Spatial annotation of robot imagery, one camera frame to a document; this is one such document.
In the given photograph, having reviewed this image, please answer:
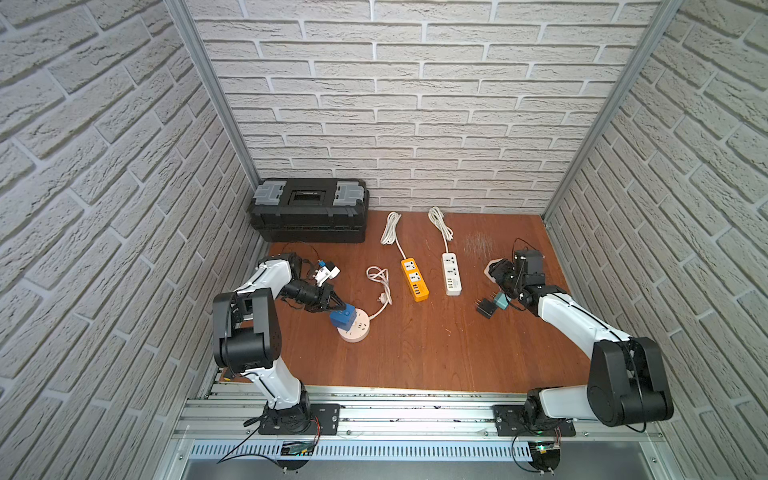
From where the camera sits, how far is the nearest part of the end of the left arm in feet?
2.48

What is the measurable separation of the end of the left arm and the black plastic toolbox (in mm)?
271

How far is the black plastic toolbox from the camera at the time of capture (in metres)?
1.00
